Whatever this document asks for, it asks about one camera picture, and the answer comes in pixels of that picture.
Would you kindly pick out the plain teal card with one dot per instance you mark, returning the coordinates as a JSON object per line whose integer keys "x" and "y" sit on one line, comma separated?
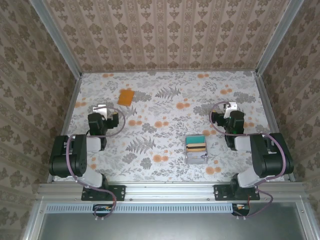
{"x": 195, "y": 139}

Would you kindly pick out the floral patterned table cover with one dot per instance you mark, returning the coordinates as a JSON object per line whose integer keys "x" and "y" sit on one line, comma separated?
{"x": 162, "y": 175}

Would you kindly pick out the orange card holder wallet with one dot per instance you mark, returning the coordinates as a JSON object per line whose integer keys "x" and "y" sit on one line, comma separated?
{"x": 125, "y": 98}

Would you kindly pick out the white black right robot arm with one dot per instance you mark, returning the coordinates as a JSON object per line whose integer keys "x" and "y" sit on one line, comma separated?
{"x": 272, "y": 160}

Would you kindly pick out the tan card with black stripe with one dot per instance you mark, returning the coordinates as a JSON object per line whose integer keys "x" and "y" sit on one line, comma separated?
{"x": 196, "y": 148}

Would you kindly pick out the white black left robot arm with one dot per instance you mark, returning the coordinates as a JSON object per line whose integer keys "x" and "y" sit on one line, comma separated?
{"x": 67, "y": 160}

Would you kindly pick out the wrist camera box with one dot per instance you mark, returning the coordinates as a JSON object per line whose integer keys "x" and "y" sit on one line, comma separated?
{"x": 230, "y": 106}
{"x": 100, "y": 109}

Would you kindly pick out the aluminium mounting rail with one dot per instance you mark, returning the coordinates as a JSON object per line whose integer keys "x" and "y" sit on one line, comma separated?
{"x": 170, "y": 191}

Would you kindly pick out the clear plastic card box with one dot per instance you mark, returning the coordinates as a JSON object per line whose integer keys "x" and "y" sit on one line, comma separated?
{"x": 196, "y": 158}

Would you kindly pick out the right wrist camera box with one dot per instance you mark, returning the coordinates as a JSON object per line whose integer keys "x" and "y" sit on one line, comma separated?
{"x": 230, "y": 106}

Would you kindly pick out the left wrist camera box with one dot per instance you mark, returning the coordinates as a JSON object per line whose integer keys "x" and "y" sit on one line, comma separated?
{"x": 100, "y": 109}

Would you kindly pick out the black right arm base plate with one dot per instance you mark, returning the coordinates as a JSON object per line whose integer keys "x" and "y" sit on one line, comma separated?
{"x": 221, "y": 192}

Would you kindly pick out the aluminium frame post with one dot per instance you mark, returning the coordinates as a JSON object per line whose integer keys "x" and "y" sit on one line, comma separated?
{"x": 56, "y": 40}
{"x": 278, "y": 40}

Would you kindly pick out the aluminium side rail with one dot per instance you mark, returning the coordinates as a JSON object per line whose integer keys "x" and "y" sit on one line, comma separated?
{"x": 71, "y": 105}
{"x": 268, "y": 105}

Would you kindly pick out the grey sheet metal panel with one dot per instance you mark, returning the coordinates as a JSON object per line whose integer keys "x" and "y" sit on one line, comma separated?
{"x": 175, "y": 227}

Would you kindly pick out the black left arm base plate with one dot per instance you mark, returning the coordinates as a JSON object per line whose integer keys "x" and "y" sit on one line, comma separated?
{"x": 120, "y": 192}

